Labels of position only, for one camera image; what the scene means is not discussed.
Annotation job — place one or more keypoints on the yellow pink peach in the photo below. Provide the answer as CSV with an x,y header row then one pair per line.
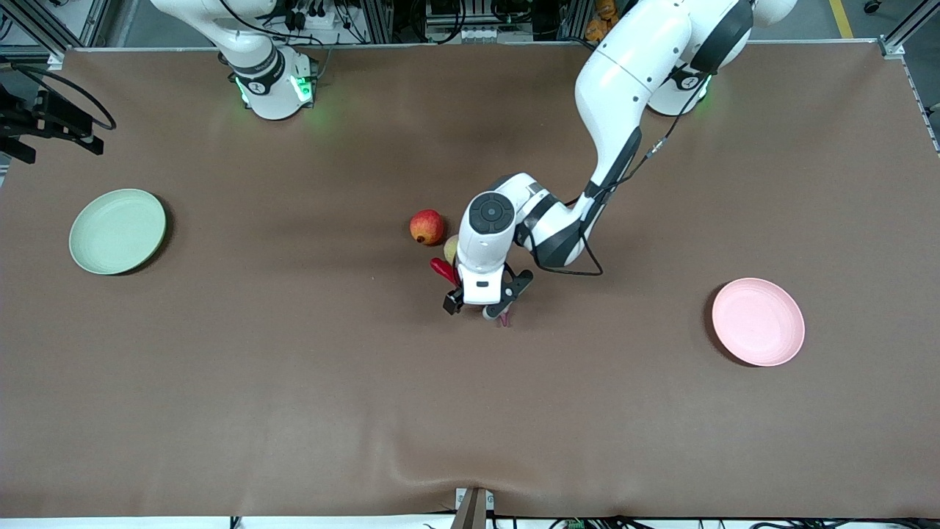
x,y
450,248

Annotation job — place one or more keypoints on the red chili pepper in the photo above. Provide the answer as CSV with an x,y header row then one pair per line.
x,y
443,270

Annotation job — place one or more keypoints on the purple eggplant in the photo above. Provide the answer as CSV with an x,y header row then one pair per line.
x,y
504,320

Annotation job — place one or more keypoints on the red pomegranate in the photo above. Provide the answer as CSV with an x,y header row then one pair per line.
x,y
427,226

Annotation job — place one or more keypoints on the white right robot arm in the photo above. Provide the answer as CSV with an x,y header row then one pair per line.
x,y
264,81

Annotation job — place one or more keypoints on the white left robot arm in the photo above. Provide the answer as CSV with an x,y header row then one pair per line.
x,y
624,81

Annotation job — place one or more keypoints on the brown table cloth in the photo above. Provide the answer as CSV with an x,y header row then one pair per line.
x,y
470,404

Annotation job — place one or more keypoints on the light green plate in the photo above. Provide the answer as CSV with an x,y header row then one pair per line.
x,y
117,231

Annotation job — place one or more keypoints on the white connector block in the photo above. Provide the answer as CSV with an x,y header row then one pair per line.
x,y
485,33

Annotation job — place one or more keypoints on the pile of orange items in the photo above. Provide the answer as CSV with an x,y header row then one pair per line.
x,y
604,18

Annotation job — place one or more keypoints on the white power strip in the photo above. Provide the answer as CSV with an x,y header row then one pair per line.
x,y
323,20

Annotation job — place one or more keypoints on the pink plate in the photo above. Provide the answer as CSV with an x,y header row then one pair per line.
x,y
760,323

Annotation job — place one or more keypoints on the aluminium frame strut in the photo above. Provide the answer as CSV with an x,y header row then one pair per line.
x,y
92,22
892,45

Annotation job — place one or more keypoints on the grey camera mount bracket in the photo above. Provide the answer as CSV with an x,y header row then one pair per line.
x,y
474,510

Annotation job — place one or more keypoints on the aluminium frame post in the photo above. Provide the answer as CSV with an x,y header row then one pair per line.
x,y
378,22

